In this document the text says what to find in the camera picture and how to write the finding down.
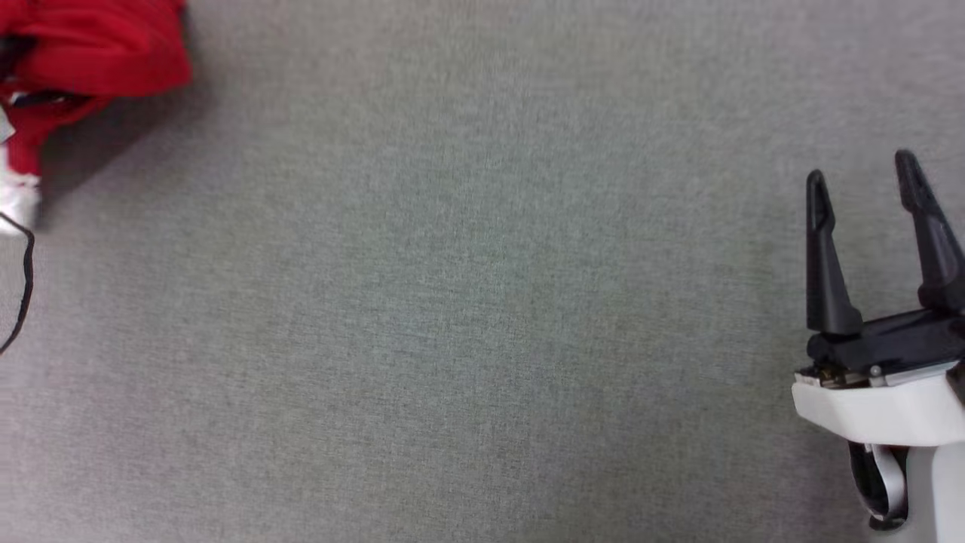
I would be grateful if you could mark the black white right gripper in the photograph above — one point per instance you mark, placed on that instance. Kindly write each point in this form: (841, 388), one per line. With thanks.
(889, 407)

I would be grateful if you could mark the red white basketball jersey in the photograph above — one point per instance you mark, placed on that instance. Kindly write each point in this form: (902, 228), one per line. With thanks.
(98, 53)

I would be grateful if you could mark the grey fabric sofa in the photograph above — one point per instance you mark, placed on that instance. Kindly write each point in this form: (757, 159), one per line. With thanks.
(482, 302)

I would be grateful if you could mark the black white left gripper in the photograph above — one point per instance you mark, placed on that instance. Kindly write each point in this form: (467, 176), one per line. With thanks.
(16, 202)

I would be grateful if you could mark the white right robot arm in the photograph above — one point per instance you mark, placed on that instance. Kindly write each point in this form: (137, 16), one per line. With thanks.
(938, 490)

